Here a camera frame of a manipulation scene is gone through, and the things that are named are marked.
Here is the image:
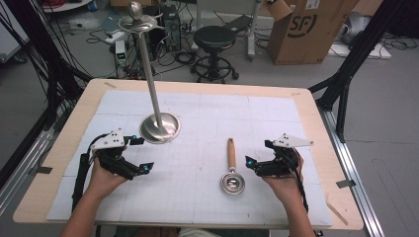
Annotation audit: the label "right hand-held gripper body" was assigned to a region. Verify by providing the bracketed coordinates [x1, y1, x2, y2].
[254, 132, 315, 179]

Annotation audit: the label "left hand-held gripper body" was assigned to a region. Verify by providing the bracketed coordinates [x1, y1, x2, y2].
[91, 127, 140, 181]

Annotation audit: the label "metal ladle with wooden handle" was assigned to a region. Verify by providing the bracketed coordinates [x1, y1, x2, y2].
[219, 137, 247, 197]

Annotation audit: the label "person's right hand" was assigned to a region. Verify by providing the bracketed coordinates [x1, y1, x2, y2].
[261, 147, 304, 205]

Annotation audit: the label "person's left hand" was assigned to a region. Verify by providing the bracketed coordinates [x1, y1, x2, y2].
[85, 147, 130, 199]

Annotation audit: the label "tall stainless steel stand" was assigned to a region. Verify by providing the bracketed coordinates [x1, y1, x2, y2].
[117, 0, 182, 145]

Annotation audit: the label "white grid mat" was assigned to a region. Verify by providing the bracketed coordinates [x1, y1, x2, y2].
[45, 89, 334, 229]

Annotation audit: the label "thin wooden stick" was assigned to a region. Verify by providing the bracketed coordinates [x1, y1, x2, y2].
[325, 199, 350, 227]

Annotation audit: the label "white power supply unit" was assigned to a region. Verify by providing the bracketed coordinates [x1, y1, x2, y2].
[114, 39, 128, 68]

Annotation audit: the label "brown cardboard box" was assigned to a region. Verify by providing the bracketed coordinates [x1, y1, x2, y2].
[265, 0, 361, 66]

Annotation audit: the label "black computer tower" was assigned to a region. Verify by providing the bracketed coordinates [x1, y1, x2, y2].
[160, 4, 183, 52]

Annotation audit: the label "black round stool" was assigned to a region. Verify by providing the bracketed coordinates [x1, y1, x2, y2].
[190, 25, 240, 85]

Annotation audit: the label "black flat device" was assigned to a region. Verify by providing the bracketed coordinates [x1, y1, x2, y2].
[222, 14, 254, 35]

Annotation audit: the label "white flat board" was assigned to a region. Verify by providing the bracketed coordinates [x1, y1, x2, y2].
[327, 41, 393, 61]

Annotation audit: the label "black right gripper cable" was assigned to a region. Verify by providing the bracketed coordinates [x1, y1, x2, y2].
[282, 149, 310, 213]

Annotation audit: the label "aluminium rail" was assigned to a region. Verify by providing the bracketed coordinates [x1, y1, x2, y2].
[0, 128, 56, 216]
[316, 106, 385, 237]

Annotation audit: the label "black floor cables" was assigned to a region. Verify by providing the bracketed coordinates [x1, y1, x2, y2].
[85, 28, 201, 81]

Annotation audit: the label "black metal frame strut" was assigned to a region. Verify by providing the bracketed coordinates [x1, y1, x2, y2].
[0, 0, 95, 132]
[307, 0, 411, 143]

